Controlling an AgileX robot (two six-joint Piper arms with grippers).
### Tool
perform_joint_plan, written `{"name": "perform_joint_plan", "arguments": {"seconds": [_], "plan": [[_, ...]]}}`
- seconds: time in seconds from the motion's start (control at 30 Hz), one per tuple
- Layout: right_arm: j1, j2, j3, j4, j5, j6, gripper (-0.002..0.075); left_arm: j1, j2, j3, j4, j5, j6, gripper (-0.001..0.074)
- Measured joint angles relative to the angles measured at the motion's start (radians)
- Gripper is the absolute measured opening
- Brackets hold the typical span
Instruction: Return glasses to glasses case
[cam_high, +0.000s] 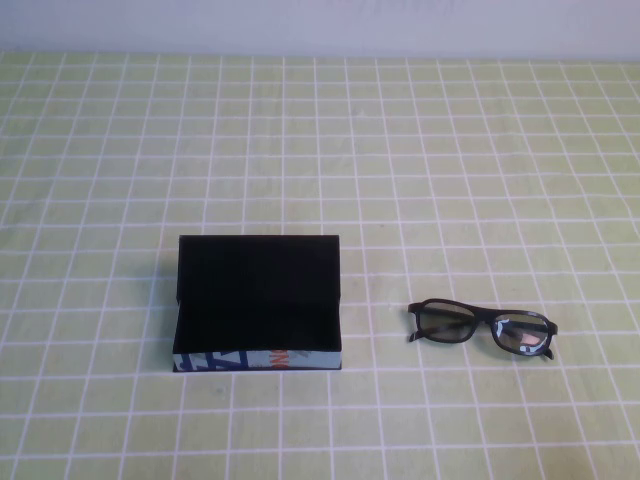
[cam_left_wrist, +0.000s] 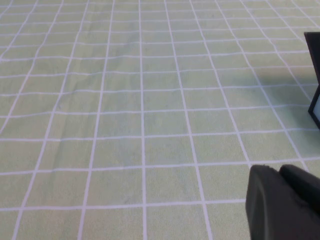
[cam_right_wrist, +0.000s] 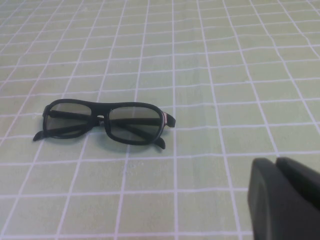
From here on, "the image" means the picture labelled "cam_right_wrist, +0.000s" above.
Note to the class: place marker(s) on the green checked tablecloth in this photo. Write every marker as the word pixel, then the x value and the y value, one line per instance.
pixel 200 75

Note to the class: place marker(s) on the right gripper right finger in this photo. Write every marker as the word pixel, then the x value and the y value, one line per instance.
pixel 300 200

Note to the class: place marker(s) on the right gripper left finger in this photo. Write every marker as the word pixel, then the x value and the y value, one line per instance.
pixel 262 200

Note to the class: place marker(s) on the black framed glasses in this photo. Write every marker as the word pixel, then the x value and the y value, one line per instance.
pixel 98 108

